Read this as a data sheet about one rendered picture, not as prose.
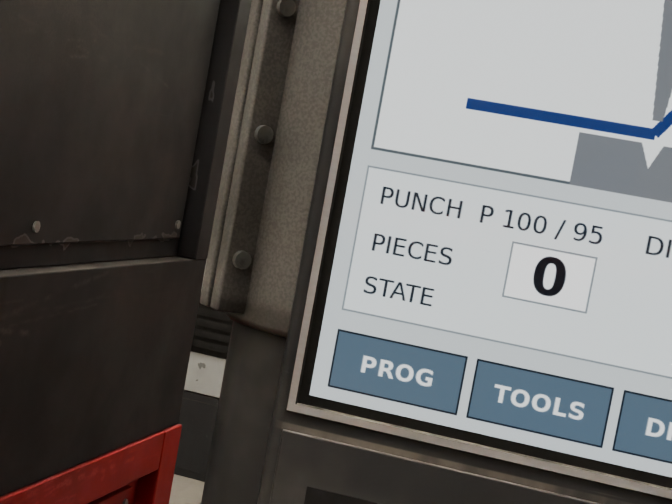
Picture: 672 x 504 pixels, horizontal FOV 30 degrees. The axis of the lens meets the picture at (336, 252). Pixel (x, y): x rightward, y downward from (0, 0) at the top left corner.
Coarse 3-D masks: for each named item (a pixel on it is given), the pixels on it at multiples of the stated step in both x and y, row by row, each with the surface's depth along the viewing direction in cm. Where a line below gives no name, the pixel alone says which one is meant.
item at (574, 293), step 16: (512, 256) 47; (528, 256) 47; (544, 256) 47; (560, 256) 47; (576, 256) 46; (592, 256) 46; (512, 272) 47; (528, 272) 47; (544, 272) 47; (560, 272) 47; (576, 272) 46; (592, 272) 46; (512, 288) 47; (528, 288) 47; (544, 288) 47; (560, 288) 47; (576, 288) 46; (544, 304) 47; (560, 304) 47; (576, 304) 46
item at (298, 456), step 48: (336, 96) 48; (336, 144) 48; (336, 192) 49; (336, 240) 49; (288, 336) 49; (288, 384) 49; (288, 432) 49; (336, 432) 49; (384, 432) 48; (432, 432) 48; (288, 480) 49; (336, 480) 49; (384, 480) 48; (432, 480) 48; (480, 480) 47; (528, 480) 47; (576, 480) 47; (624, 480) 46
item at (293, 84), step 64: (256, 0) 61; (320, 0) 60; (256, 64) 61; (320, 64) 60; (256, 128) 61; (320, 128) 60; (256, 192) 61; (256, 256) 62; (256, 320) 61; (256, 384) 62; (256, 448) 62
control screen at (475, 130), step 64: (384, 0) 48; (448, 0) 47; (512, 0) 47; (576, 0) 46; (640, 0) 46; (384, 64) 48; (448, 64) 47; (512, 64) 47; (576, 64) 46; (640, 64) 46; (384, 128) 48; (448, 128) 47; (512, 128) 47; (576, 128) 46; (640, 128) 46; (384, 192) 48; (448, 192) 47; (512, 192) 47; (576, 192) 46; (640, 192) 46; (384, 256) 48; (448, 256) 48; (640, 256) 46; (384, 320) 48; (448, 320) 48; (512, 320) 47; (576, 320) 46; (640, 320) 46; (320, 384) 49; (384, 384) 48; (448, 384) 48; (512, 384) 47; (576, 384) 47; (640, 384) 46; (576, 448) 47; (640, 448) 46
